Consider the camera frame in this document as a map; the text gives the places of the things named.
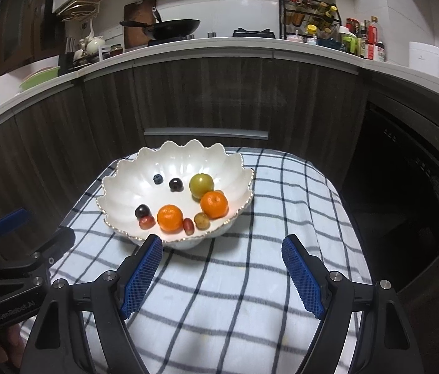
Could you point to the dark purple plum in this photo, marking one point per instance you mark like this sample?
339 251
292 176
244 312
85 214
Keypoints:
175 184
142 211

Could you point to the person's left hand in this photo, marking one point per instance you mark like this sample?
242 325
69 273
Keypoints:
5 343

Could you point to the red cherry tomato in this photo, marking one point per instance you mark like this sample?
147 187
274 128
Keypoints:
146 222
188 226

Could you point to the black built-in dishwasher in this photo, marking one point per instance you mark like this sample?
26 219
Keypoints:
406 194

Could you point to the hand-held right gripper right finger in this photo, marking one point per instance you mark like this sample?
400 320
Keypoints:
303 276

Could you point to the wooden cutting board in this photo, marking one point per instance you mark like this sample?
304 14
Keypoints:
135 13

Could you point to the white cylindrical appliance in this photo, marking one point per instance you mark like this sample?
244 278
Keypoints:
425 59

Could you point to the orange mandarin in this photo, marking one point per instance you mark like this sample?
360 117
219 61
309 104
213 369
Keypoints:
214 204
170 218

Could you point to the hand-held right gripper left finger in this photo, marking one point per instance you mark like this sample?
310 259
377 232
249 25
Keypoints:
141 276

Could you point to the blueberry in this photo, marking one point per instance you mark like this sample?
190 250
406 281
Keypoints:
158 179

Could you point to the cluster of sauce bottles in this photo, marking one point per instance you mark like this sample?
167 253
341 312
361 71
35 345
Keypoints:
363 41

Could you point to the black stove burner grate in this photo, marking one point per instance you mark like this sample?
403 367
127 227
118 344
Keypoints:
252 32

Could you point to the dark wooden door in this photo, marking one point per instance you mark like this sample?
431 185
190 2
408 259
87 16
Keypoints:
24 19

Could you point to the dark wood kitchen cabinets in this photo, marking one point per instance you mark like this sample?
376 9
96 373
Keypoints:
223 93

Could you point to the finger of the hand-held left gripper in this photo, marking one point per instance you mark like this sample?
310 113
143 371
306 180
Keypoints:
9 220
57 241

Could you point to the yellow-green round fruit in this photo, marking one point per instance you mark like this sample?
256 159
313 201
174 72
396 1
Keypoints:
201 185

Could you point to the large brown longan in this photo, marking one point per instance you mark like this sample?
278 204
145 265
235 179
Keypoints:
202 221

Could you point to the glass jar with dark lid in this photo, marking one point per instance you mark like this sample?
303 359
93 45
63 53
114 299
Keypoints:
116 50

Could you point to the hanging wooden rack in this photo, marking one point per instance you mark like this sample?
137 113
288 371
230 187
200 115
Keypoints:
81 7

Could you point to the black and white checked cloth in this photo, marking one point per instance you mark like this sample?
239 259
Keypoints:
235 288

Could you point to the green plastic tray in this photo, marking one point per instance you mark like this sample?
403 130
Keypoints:
40 78

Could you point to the white scalloped ceramic bowl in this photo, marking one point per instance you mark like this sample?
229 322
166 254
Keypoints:
133 187

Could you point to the black wok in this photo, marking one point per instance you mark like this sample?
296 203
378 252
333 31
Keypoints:
176 27

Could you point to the white teapot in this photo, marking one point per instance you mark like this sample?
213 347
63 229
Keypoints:
94 44

